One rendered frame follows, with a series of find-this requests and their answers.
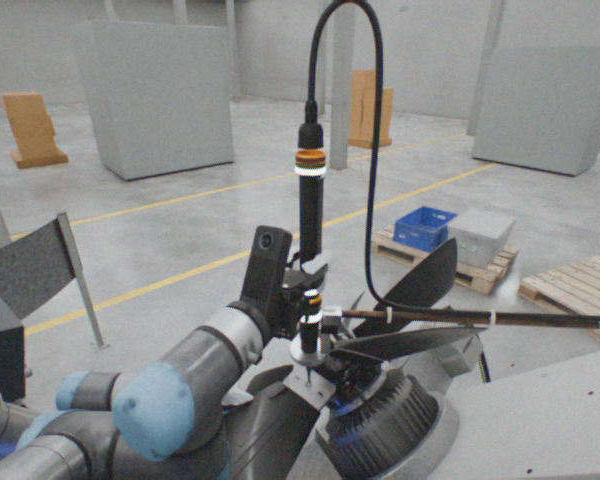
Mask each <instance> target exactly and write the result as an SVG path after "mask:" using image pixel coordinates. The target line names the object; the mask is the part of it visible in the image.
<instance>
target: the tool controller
mask: <svg viewBox="0 0 600 480"><path fill-rule="evenodd" d="M26 368H27V362H26V360H25V326H24V324H23V323H22V322H21V321H20V320H19V318H18V317H17V316H16V315H15V314H14V313H13V311H12V310H11V309H10V308H9V307H8V306H7V304H5V303H4V302H3V301H2V300H1V298H0V394H1V396H2V400H3V402H6V403H9V404H10V403H13V402H15V401H16V400H18V399H20V398H22V399H24V398H25V397H26V385H27V384H26V378H29V377H32V376H33V370H32V368H31V367H30V368H27V369H26Z"/></svg>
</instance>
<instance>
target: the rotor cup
mask: <svg viewBox="0 0 600 480"><path fill-rule="evenodd" d="M332 336H333V337H334V339H335V340H336V341H342V340H349V339H354V337H353V336H352V335H351V333H350V332H349V330H348V329H347V328H346V326H345V325H344V324H343V322H342V321H341V326H338V335H332ZM349 362H350V361H346V360H342V359H338V358H334V357H333V356H330V355H327V358H326V359H325V360H324V361H323V362H322V363H320V364H318V365H316V366H312V369H313V370H314V371H316V372H317V373H319V374H320V375H321V376H322V377H324V378H325V379H327V380H328V381H330V382H331V383H332V384H334V385H335V389H336V390H337V392H336V393H335V394H334V395H333V397H332V398H331V399H330V400H329V401H328V402H327V403H326V405H325V406H326V407H327V408H328V409H331V408H335V407H337V406H339V405H341V404H343V403H345V402H346V401H348V400H349V399H351V398H352V397H354V396H355V395H356V394H358V393H359V392H360V391H361V390H363V389H365V388H366V387H367V386H368V385H369V384H370V383H371V382H372V381H373V380H374V379H375V378H376V376H377V375H378V374H379V372H380V370H381V364H378V365H373V366H365V365H361V364H358V366H357V367H353V366H350V365H349Z"/></svg>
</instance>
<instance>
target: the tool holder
mask: <svg viewBox="0 0 600 480"><path fill-rule="evenodd" d="M325 307H334V309H335V311H334V313H330V312H325V311H324V312H323V313H322V315H321V319H320V338H318V343H317V350H316V352H315V353H311V354H308V353H304V352H303V351H302V350H301V340H300V337H299V338H297V339H296V340H294V341H293V342H292V343H291V345H290V355H291V358H292V359H293V360H294V361H295V362H296V363H298V364H300V365H303V366H316V365H318V364H320V363H322V362H323V361H324V360H325V359H326V358H327V355H328V354H330V335H338V326H341V318H342V314H341V305H324V308H325Z"/></svg>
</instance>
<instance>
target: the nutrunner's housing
mask: <svg viewBox="0 0 600 480"><path fill-rule="evenodd" d="M317 120H318V104H317V101H306V105H305V123H302V124H301V126H300V128H299V131H298V148H299V149H303V150H319V149H322V148H324V143H323V129H322V126H321V124H320V123H317ZM318 336H319V321H318V322H316V323H313V324H307V325H306V326H305V327H304V329H303V330H302V331H301V332H300V340H301V350H302V351H303V352H304V353H308V354H311V353H315V352H316V350H317V343H318Z"/></svg>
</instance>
